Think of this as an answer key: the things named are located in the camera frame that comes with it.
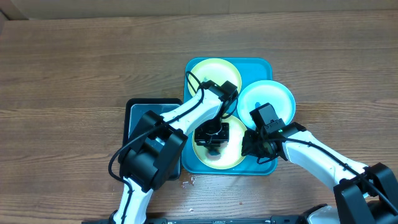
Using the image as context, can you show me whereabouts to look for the yellow plate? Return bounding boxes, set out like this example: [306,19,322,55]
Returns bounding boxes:
[183,58,242,103]
[192,116,247,169]

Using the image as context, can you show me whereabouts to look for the light blue plate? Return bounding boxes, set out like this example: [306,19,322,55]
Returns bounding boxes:
[237,80,296,129]

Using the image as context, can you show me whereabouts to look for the orange green scrub sponge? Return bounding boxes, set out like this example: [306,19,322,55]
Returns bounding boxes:
[207,151,221,160]

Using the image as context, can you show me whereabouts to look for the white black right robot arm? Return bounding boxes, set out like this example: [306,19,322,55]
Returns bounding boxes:
[242,123,397,223]

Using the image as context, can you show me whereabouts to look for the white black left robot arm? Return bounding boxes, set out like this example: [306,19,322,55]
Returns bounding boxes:
[108,81,238,223]

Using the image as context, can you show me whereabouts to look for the black water basin tray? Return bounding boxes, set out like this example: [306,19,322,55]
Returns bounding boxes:
[123,98,182,180]

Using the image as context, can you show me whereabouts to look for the brown cardboard backdrop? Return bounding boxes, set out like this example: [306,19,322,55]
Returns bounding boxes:
[1,0,397,20]

